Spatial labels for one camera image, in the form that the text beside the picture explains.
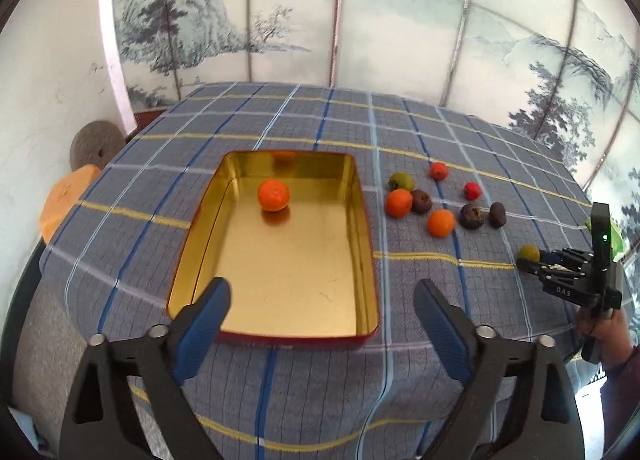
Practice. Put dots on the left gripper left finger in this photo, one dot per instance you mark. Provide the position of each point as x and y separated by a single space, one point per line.
101 421

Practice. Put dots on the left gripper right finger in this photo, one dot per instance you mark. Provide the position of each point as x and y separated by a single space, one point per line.
542 420

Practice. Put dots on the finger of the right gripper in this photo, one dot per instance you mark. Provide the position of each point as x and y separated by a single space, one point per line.
565 257
545 269

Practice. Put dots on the small green fruit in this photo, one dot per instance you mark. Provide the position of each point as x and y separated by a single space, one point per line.
529 253

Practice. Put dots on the dark brown dried fruit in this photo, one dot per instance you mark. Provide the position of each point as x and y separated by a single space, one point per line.
421 202
471 217
497 215

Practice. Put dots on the red tomato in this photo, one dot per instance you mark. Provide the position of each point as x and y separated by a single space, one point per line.
439 171
472 191

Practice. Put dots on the orange front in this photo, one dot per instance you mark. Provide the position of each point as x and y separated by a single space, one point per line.
441 223

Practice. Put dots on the orange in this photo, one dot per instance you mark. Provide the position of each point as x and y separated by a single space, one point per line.
398 203
441 223
273 195

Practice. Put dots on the person's right forearm sleeve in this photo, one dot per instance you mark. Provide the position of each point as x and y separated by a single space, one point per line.
620 396

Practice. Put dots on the person's right hand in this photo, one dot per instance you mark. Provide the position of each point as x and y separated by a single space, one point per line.
612 334

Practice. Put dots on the green snack packet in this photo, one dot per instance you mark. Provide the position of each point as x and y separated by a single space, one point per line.
618 245

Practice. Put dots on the blue plaid tablecloth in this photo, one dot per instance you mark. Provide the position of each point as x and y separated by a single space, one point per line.
113 260

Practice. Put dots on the green fruit on cloth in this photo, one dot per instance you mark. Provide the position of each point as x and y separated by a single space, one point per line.
401 180

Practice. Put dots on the gold red toffee tin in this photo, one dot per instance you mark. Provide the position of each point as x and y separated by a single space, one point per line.
303 276

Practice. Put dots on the orange round cushion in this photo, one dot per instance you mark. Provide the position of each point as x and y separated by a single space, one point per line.
62 197

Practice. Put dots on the orange in tin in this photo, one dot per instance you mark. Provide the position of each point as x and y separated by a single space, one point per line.
273 195

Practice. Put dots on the painted folding screen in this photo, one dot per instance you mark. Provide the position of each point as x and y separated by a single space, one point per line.
563 72

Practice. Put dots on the grey round stone disc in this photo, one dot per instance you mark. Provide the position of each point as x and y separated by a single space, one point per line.
98 143

